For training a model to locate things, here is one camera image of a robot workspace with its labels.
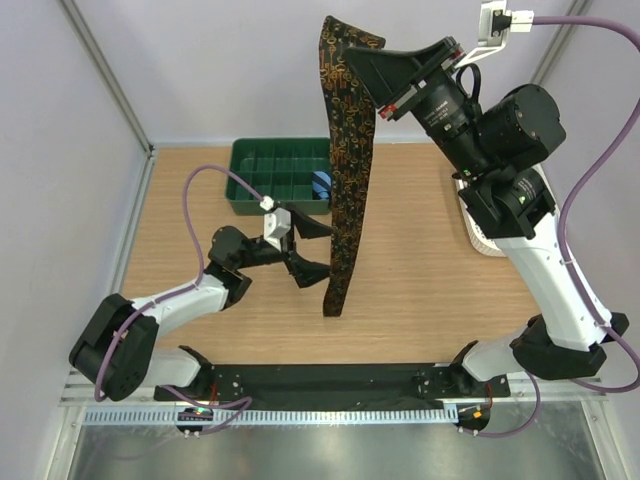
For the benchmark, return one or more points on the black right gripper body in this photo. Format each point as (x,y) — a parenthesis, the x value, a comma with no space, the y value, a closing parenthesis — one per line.
(445,113)

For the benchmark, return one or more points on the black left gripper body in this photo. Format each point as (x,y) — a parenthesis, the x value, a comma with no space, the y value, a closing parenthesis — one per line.
(263,253)

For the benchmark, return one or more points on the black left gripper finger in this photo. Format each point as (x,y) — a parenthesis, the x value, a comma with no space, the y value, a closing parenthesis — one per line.
(307,227)
(304,272)

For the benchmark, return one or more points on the black tie with gold keys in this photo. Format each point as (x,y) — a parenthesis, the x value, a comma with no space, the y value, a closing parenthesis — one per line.
(351,117)

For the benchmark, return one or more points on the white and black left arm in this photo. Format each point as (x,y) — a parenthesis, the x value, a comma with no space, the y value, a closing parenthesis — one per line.
(117,350)

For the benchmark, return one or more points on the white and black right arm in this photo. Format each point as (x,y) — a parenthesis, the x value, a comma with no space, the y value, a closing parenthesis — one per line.
(495,152)

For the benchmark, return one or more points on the rolled blue striped tie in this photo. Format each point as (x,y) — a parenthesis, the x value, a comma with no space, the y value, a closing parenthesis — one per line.
(321,184)

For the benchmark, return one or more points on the green divided organizer tray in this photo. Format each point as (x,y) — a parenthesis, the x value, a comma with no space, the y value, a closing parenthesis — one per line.
(281,168)

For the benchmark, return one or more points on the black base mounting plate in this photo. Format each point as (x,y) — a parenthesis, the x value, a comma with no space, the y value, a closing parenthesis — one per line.
(342,387)

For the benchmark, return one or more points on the white perforated plastic basket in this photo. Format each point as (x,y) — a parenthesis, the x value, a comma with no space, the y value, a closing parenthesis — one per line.
(482,235)

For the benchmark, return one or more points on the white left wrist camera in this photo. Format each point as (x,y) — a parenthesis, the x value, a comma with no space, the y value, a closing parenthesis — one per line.
(277,225)

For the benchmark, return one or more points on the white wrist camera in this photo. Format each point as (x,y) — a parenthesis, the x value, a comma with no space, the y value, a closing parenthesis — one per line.
(277,225)
(497,21)

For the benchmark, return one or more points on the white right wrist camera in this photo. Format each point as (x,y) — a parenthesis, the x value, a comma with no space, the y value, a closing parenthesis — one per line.
(497,21)

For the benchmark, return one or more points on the white slotted cable duct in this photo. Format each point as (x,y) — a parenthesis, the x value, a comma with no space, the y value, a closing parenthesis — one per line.
(182,415)

